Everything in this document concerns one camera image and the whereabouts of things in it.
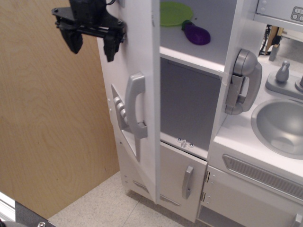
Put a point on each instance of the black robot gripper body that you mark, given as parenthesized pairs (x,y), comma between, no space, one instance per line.
(90,16)

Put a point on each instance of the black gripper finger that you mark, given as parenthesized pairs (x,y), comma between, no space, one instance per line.
(111,45)
(73,39)

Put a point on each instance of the white fridge door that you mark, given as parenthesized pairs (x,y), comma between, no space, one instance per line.
(140,52)

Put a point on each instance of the grey ice dispenser panel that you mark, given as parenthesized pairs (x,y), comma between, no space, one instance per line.
(132,141)

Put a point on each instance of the green toy plate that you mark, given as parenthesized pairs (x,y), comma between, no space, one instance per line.
(174,13)

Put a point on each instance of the purple toy eggplant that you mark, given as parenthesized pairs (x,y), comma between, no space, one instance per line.
(195,34)

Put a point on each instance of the plywood back panel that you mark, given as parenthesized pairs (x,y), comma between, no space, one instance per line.
(56,139)

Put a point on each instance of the white toy kitchen cabinet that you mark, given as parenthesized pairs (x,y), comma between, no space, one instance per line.
(194,84)

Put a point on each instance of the white lower freezer door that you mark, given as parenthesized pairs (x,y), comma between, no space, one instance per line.
(173,163)

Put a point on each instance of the grey toy faucet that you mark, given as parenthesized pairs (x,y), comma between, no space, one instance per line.
(283,82)

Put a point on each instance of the grey toy microwave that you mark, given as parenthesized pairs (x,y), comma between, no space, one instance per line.
(289,11)

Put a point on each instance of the grey toy sink basin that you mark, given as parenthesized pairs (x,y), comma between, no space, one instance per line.
(278,124)

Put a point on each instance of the white oven door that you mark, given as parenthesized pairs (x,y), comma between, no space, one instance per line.
(248,204)

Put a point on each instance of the grey oven vent panel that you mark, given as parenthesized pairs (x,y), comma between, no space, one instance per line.
(263,176)

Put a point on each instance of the grey upper door handle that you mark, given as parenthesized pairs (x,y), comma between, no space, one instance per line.
(135,86)

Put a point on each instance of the grey door handle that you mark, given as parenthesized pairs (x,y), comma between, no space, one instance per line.
(186,191)
(135,86)

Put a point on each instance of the grey toy wall phone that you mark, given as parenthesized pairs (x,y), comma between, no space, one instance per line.
(245,83)

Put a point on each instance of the grey lower door handle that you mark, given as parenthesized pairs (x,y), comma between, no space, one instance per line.
(186,191)

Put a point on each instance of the aluminium frame with black base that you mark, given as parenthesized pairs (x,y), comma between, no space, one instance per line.
(14,214)

